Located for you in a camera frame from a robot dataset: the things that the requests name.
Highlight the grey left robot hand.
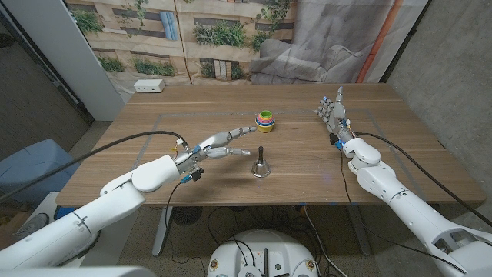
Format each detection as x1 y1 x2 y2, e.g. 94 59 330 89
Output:
173 125 258 176

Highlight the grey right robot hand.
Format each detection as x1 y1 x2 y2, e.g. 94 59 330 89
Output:
314 86 357 145

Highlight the silver bell with black handle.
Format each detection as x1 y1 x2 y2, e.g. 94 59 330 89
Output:
251 145 272 179

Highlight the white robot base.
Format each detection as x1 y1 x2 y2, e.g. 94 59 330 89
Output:
206 229 320 277

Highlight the stack of colourful toy cups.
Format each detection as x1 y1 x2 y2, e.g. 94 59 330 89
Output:
254 110 276 134

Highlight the grey tape outline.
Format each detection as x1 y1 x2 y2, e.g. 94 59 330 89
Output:
132 108 426 192

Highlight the black round disc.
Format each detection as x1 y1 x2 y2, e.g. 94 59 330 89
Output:
171 206 204 226

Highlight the white power strip box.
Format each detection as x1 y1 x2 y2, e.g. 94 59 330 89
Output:
133 78 166 94

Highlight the grey metal table leg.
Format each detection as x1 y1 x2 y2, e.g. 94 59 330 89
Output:
151 205 174 258
347 203 372 257

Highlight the black backdrop stand pole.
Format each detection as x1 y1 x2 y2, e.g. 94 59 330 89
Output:
379 0 434 84

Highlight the blue floor pad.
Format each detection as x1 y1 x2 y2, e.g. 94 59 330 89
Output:
53 205 78 221

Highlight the blue upholstered seat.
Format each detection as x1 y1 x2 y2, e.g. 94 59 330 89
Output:
0 138 81 209

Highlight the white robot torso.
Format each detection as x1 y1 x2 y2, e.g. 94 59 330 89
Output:
0 265 157 277

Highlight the grey sneaker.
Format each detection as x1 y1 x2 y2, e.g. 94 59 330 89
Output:
15 212 50 240

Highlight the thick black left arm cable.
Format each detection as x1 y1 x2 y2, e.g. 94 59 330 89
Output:
0 130 189 203

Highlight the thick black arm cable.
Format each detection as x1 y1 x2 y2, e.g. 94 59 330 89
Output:
354 132 492 228
0 130 189 203

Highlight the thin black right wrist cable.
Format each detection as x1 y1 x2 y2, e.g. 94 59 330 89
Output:
338 148 468 275

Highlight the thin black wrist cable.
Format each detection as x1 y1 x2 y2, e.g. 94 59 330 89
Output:
164 180 184 230
338 148 468 275

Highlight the thin black left wrist cable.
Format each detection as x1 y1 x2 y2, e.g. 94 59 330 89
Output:
164 180 184 230

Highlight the grey floor cable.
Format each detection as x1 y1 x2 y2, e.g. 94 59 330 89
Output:
303 205 339 277

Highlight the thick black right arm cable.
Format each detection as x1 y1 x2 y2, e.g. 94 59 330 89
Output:
354 132 492 228

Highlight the white wall panel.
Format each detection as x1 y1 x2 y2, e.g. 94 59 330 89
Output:
0 0 126 122

